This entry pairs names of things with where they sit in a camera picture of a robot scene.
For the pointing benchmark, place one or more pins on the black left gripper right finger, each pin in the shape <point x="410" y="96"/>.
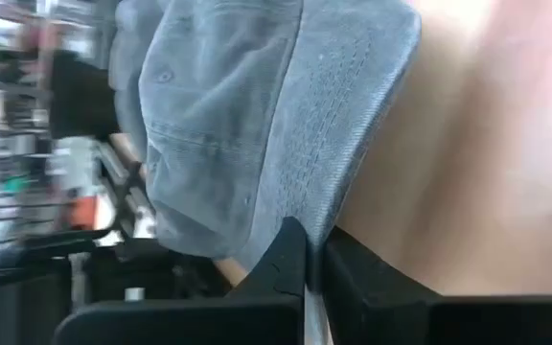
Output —
<point x="400" y="321"/>

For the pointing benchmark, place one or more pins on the light grey cap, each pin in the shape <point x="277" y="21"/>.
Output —
<point x="237" y="120"/>

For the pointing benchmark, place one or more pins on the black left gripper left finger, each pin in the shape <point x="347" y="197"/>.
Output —
<point x="237" y="321"/>

